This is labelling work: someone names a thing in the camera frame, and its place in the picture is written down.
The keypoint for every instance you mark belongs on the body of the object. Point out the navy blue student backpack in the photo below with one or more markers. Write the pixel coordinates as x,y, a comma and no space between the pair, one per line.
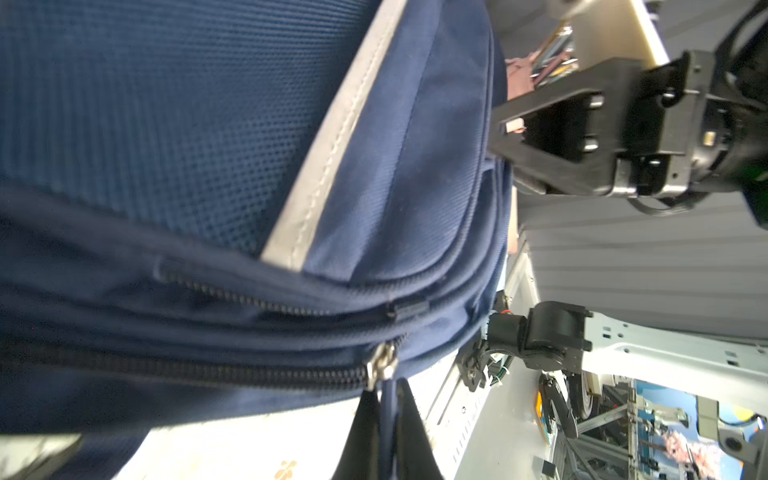
218,209

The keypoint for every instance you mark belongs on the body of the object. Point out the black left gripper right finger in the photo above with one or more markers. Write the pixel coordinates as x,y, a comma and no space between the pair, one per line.
413,453

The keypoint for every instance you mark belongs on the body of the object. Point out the bundle of coloured pencils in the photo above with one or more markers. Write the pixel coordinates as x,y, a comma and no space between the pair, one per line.
555,58

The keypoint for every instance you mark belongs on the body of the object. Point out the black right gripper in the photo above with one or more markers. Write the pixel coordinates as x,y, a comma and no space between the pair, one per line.
663,139

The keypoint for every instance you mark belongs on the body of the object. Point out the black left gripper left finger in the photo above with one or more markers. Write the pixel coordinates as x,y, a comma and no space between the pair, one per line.
360,456

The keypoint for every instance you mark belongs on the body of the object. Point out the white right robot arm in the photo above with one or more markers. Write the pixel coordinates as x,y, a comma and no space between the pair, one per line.
556,336

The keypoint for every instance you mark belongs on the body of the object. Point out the pink pencil cup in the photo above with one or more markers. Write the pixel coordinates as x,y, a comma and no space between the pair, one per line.
519,73

